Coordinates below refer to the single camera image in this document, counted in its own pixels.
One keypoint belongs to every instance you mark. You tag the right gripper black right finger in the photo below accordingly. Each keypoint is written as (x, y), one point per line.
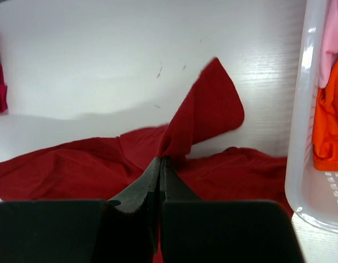
(193, 230)

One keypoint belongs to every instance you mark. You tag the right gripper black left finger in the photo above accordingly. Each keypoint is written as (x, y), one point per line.
(123, 228)

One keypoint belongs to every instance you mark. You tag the dark red t shirt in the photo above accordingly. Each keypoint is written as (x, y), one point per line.
(100, 168)

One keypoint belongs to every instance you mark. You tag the white plastic laundry basket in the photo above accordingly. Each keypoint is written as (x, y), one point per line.
(311, 193)

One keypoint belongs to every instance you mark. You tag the orange t shirt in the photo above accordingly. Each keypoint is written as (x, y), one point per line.
(325, 128)

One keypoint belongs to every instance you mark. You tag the pink t shirt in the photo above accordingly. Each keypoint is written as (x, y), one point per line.
(329, 48)

